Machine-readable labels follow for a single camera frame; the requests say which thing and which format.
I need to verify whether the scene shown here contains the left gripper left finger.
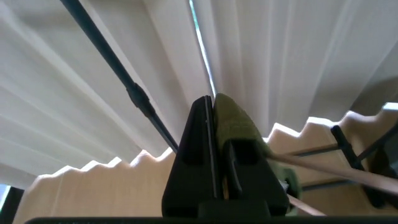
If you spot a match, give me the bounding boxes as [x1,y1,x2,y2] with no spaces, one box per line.
[161,95,219,218]

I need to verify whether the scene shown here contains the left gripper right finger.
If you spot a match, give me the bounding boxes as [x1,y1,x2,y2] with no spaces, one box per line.
[221,139,290,217]

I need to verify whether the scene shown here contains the green long-sleeved shirt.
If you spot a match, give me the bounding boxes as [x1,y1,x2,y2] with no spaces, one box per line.
[213,92,302,215]

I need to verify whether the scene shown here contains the black clothes rack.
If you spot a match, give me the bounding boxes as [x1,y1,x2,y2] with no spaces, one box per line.
[60,0,398,210]

